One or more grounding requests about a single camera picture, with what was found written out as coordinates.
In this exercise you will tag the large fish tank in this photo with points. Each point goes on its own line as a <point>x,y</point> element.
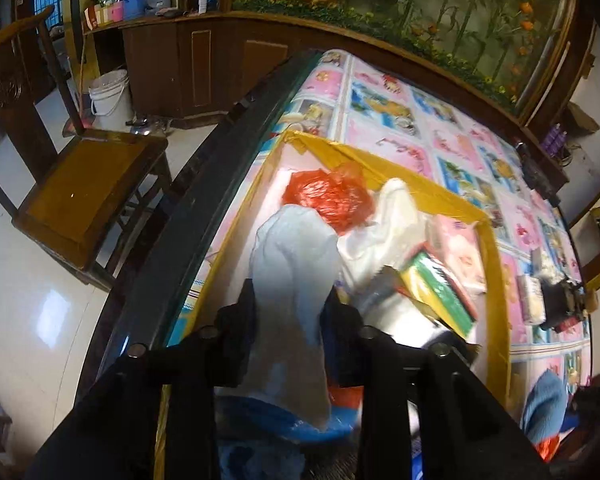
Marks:
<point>430,10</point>

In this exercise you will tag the printed cartoon tablecloth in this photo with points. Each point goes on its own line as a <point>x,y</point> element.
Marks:
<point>390,115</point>

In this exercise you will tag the pink box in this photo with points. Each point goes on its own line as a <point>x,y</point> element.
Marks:
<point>109,13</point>

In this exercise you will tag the pink tissue pack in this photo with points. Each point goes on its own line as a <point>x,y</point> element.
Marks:
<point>457,252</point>

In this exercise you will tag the blue cloth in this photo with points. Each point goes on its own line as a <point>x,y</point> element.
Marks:
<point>545,405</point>

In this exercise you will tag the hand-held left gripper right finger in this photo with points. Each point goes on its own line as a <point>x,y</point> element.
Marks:
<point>337,340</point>

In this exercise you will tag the black oblong object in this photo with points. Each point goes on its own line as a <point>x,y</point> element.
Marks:
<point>537,172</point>

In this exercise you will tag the white cloth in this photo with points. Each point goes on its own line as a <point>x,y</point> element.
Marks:
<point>292,270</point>

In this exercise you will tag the white plastic bag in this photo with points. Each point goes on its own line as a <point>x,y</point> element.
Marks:
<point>380,230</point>

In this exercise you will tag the purple bottle pack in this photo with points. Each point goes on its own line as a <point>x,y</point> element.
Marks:
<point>555,140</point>

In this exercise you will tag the white tissue pack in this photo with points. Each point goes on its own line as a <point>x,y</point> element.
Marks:
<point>531,300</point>

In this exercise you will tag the brown wooden cabinet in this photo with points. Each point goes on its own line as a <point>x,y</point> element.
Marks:
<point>200,65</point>

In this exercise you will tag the wooden chair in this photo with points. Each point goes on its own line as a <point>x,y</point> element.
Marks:
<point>90,185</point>

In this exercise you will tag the cardboard piece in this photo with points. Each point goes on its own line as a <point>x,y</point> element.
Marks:
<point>584,117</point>

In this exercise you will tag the green yellow sponge pack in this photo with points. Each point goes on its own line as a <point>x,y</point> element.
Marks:
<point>437,290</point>

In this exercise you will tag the white plastic bucket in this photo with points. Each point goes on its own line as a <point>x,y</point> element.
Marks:
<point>111,102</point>

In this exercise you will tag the silver packet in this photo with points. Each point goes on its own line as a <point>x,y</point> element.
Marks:
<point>390,305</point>

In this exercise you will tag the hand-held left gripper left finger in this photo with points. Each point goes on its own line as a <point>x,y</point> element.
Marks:
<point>242,320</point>

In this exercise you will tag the metal pot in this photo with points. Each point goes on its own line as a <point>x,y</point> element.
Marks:
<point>147,127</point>

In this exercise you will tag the blue plastic bag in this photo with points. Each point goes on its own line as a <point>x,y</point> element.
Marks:
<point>280,417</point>

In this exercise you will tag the red plastic bag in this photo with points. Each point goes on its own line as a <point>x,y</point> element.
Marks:
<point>330,197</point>

